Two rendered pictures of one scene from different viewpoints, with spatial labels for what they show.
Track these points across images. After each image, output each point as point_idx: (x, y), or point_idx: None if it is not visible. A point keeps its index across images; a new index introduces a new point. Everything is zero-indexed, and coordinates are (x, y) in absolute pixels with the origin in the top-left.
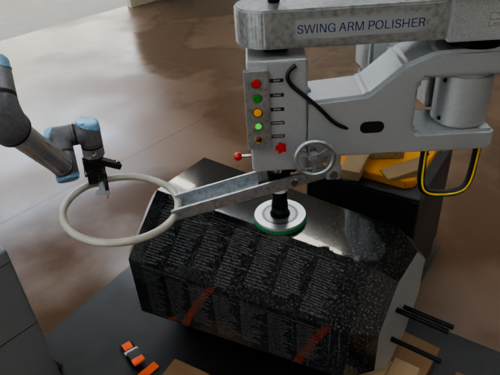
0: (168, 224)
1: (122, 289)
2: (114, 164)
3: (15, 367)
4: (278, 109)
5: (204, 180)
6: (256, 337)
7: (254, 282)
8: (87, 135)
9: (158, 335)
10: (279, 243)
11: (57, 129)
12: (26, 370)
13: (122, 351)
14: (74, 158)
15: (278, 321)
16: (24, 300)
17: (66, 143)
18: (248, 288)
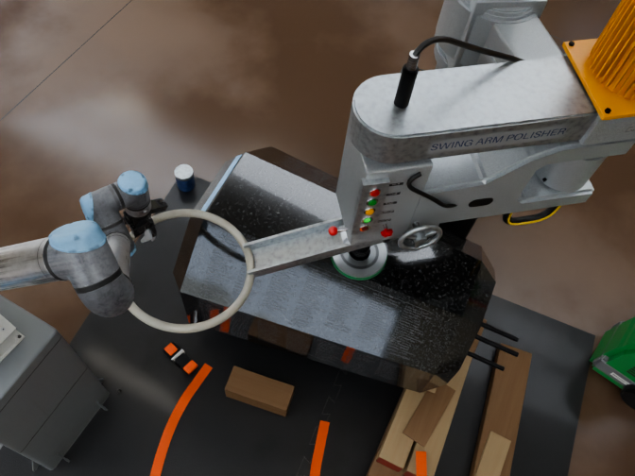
0: (248, 290)
1: (140, 274)
2: (161, 208)
3: (72, 411)
4: (390, 202)
5: (257, 195)
6: (331, 359)
7: (335, 324)
8: (136, 198)
9: (201, 331)
10: (362, 287)
11: (100, 201)
12: (80, 407)
13: (167, 355)
14: (126, 229)
15: (360, 356)
16: (76, 359)
17: (114, 215)
18: (330, 330)
